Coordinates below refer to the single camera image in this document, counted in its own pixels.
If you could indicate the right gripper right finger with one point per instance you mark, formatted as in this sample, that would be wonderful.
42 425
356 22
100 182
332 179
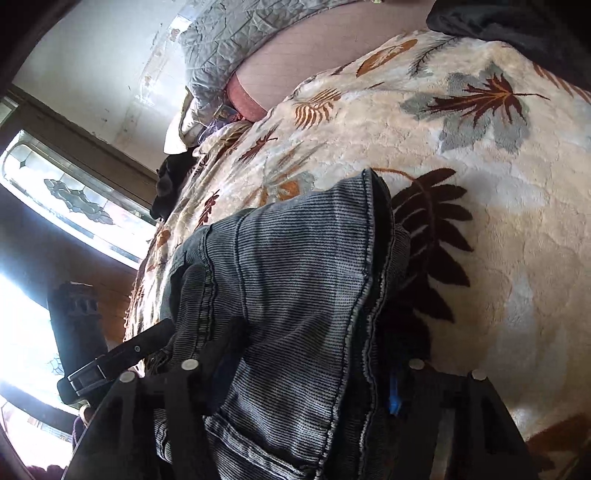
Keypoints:
455 427

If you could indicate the white cream pillow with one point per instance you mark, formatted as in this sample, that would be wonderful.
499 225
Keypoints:
184 128

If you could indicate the black garment on sofa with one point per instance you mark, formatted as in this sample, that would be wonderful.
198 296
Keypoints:
553 34
171 175

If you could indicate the leaf pattern blanket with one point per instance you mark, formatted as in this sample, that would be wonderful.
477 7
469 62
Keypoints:
487 155

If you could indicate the person left hand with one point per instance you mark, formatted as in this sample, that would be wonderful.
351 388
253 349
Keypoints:
86 413

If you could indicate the wooden stained glass door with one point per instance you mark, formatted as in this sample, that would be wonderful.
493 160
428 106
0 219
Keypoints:
73 209

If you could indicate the black garment on sofa left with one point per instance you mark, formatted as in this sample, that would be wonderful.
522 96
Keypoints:
171 175

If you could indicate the black garment on sofa right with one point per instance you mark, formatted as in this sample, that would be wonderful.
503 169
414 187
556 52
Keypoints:
553 34

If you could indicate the grey quilted pillow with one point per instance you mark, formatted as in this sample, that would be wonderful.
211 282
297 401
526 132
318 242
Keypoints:
226 33

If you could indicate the grey denim pants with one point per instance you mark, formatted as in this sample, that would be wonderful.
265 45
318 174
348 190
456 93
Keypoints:
318 280

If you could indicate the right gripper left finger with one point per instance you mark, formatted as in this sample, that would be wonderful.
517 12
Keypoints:
120 443

